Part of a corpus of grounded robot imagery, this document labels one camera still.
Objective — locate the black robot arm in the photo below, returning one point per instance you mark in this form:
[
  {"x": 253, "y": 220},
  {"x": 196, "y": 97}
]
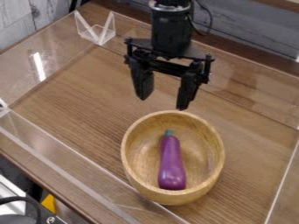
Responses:
[{"x": 174, "y": 5}]

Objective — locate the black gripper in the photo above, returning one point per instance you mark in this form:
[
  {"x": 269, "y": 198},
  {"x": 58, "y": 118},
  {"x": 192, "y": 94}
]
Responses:
[{"x": 170, "y": 54}]

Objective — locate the brown wooden bowl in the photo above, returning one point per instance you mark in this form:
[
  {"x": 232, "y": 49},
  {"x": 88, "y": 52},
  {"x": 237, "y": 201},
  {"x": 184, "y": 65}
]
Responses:
[{"x": 202, "y": 152}]

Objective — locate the purple toy eggplant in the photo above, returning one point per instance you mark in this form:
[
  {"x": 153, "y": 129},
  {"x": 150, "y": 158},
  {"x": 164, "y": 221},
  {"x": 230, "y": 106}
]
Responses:
[{"x": 172, "y": 177}]

